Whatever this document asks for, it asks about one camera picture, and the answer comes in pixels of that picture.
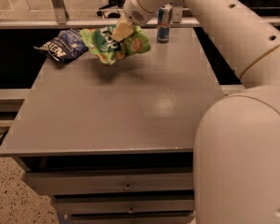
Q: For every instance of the blue silver energy drink can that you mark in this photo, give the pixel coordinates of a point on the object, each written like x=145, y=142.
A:
x=164, y=23

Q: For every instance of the black office chair base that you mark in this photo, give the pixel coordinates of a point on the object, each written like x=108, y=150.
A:
x=113, y=14

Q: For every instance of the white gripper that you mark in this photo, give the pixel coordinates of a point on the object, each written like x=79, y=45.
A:
x=134, y=10

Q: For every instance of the metal railing frame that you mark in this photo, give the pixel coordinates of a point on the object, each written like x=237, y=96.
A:
x=45, y=14

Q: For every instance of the green rice chip bag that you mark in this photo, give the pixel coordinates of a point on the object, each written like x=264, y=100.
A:
x=109, y=51

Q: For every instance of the grey drawer cabinet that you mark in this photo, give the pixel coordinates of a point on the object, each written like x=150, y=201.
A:
x=114, y=144

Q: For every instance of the blue chip bag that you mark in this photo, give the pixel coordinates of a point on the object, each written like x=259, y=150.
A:
x=65, y=47

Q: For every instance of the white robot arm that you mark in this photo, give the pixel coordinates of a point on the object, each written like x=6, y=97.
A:
x=236, y=154

